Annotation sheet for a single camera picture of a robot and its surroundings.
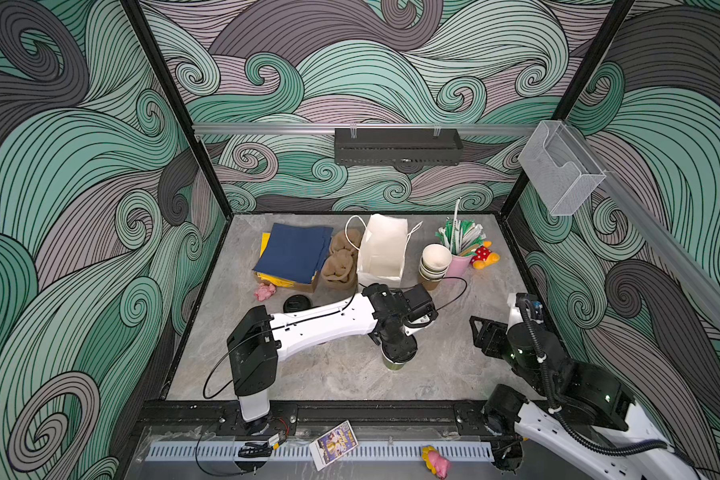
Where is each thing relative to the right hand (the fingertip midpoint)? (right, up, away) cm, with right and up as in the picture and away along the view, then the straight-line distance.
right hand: (480, 324), depth 68 cm
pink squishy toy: (-58, +3, +26) cm, 64 cm away
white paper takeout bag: (-20, +14, +30) cm, 39 cm away
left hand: (-18, -7, +7) cm, 20 cm away
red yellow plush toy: (+15, +14, +33) cm, 39 cm away
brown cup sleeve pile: (-34, +12, +29) cm, 46 cm away
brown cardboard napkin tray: (-49, +3, +29) cm, 57 cm away
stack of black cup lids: (-48, -1, +26) cm, 55 cm away
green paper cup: (-19, -14, +10) cm, 26 cm away
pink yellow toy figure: (-11, -30, -2) cm, 32 cm away
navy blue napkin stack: (-50, +15, +34) cm, 62 cm away
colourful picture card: (-34, -29, +1) cm, 45 cm away
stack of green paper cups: (-4, +12, +25) cm, 28 cm away
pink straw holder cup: (+3, +11, +23) cm, 26 cm away
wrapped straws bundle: (+5, +21, +25) cm, 32 cm away
